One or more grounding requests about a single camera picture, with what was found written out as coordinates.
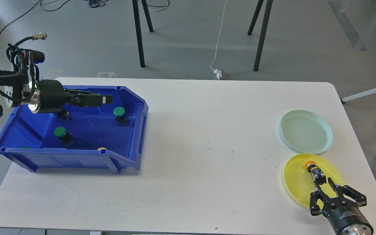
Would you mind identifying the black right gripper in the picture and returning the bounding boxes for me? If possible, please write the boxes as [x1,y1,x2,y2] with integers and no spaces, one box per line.
[309,176,374,235]

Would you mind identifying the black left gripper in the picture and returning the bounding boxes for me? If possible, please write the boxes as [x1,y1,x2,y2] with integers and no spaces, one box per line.
[27,79,113,114]

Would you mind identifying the yellow push button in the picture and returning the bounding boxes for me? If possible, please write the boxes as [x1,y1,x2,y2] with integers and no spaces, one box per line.
[304,161,327,186]

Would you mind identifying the green button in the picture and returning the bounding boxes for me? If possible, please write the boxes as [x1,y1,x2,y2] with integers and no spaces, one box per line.
[113,106,130,127]
[53,126,75,148]

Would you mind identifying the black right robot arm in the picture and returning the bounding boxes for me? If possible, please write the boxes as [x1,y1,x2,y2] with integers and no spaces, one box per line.
[309,178,374,235]

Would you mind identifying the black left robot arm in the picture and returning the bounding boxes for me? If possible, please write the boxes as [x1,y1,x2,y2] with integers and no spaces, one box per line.
[0,33,113,119]

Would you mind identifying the yellow plate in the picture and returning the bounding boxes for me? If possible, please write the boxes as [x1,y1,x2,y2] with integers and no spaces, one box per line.
[283,153,344,209]

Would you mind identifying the light green plate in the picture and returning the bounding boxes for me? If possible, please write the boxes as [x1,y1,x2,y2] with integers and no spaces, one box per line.
[279,110,333,154]

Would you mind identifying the blue plastic bin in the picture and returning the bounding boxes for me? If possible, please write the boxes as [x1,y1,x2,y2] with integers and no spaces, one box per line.
[0,85,149,174]

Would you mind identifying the left black tripod legs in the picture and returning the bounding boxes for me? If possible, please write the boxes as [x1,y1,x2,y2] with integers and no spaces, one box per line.
[132,0,154,68]

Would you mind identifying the black tripod legs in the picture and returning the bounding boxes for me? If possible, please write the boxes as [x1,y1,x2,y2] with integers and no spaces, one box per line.
[247,0,273,72]
[132,0,154,68]

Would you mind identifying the right black tripod legs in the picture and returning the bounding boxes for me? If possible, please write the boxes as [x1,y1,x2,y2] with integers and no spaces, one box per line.
[247,0,273,72]

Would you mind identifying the black floor cable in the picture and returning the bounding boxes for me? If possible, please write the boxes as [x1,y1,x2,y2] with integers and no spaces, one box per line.
[0,0,110,56]

